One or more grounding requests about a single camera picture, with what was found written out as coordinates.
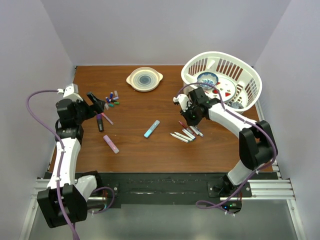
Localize cream plate with spiral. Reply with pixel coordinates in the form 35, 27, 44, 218
126, 67, 163, 92

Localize blue white bowl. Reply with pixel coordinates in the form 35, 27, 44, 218
197, 72, 219, 89

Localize small purple pen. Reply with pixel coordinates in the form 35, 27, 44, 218
189, 126, 202, 136

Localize white marker green cap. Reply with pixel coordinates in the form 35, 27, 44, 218
174, 132, 193, 142

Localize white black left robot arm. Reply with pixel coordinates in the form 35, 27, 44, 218
37, 92, 105, 228

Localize white plate red shapes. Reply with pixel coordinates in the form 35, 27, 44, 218
206, 77, 237, 103

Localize white plastic basket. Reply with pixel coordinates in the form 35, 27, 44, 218
180, 51, 263, 114

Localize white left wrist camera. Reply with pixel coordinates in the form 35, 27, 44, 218
57, 83, 83, 102

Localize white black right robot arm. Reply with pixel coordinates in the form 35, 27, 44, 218
106, 87, 278, 197

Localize small blue patterned dish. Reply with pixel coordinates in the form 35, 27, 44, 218
231, 101, 244, 109

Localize white marker teal cap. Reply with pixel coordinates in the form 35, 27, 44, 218
170, 133, 190, 143

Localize pink highlighter pen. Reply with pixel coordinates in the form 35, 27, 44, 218
101, 113, 114, 125

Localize light blue highlighter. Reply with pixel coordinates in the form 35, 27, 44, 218
143, 120, 160, 138

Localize red transparent pen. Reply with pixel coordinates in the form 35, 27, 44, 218
178, 121, 197, 136

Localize lavender highlighter pen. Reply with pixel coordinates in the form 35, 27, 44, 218
103, 135, 119, 154

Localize white marker dark blue cap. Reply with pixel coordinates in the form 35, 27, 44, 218
182, 129, 196, 141

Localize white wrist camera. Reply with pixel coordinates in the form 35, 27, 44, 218
57, 83, 83, 102
172, 94, 193, 112

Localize white pen lavender cap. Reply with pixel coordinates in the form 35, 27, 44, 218
193, 127, 204, 137

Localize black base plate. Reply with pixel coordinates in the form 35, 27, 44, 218
74, 172, 252, 213

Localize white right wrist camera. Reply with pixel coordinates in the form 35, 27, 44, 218
172, 94, 193, 112

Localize black purple highlighter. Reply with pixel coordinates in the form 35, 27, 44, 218
96, 114, 104, 132

